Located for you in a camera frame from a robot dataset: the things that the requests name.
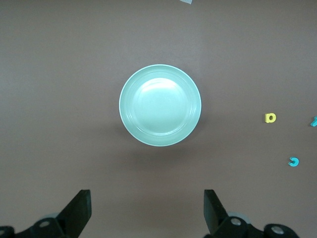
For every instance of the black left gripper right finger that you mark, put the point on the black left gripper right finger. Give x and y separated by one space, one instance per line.
218 218

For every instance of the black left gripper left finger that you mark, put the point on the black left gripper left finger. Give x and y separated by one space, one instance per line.
74 215

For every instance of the teal letter c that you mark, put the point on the teal letter c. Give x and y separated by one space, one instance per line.
294 163

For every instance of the teal letter r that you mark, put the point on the teal letter r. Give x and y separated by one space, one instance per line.
314 121

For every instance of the brown table cover sheet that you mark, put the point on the brown table cover sheet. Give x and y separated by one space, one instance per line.
49 99

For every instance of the pale green plate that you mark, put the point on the pale green plate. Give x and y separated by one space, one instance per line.
159 106

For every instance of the white paper scrap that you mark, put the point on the white paper scrap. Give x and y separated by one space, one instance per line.
185 1

